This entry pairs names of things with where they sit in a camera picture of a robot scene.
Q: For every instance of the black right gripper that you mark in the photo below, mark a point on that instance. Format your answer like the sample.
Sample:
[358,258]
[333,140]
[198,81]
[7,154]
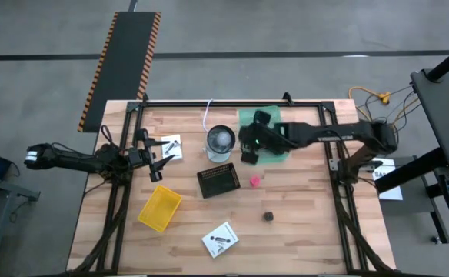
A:
[265,138]

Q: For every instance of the yellow slotted plastic basket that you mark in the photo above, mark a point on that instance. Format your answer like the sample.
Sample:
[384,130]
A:
[159,208]

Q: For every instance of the black hazard-striped floor mat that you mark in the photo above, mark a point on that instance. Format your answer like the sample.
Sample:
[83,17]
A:
[124,57]

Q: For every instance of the white paper sheet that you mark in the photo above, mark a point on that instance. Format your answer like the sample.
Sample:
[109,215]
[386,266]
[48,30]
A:
[391,192]

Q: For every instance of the black stand beam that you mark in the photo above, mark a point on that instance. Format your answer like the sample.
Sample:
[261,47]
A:
[409,173]

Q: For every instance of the small white printed box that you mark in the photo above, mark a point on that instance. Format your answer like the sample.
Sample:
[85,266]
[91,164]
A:
[177,152]

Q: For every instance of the large white printed box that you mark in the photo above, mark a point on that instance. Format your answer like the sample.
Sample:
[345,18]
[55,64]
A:
[220,239]

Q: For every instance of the black aluminium table frame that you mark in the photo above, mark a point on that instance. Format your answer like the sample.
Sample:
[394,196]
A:
[178,104]

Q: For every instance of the black slotted plastic basket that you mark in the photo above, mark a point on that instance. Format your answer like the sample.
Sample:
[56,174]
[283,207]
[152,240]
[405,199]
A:
[218,181]

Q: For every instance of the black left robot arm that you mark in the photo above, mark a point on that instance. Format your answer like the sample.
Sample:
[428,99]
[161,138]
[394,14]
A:
[74,161]

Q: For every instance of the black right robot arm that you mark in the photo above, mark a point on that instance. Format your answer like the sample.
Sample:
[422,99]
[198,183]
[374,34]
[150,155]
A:
[324,134]

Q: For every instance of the dark grey side table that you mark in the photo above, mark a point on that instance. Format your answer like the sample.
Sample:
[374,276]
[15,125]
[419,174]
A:
[447,115]

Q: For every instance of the small black die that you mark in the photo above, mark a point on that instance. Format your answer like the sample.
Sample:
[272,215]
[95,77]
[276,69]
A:
[268,216]

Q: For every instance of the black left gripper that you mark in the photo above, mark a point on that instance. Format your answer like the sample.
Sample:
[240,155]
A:
[138,157]

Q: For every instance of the grey metal stand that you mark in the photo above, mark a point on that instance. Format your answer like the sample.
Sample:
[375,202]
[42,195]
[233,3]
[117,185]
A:
[1,188]

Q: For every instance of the small pink cube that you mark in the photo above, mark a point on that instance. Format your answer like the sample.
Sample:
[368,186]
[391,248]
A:
[255,181]

